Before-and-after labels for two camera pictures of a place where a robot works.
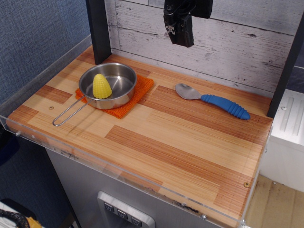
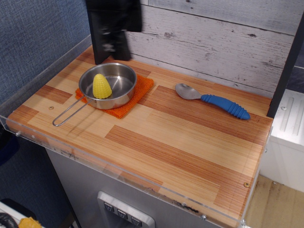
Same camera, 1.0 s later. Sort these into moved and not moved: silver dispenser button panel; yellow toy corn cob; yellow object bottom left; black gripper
Moved: black gripper
Not moved: silver dispenser button panel; yellow object bottom left; yellow toy corn cob
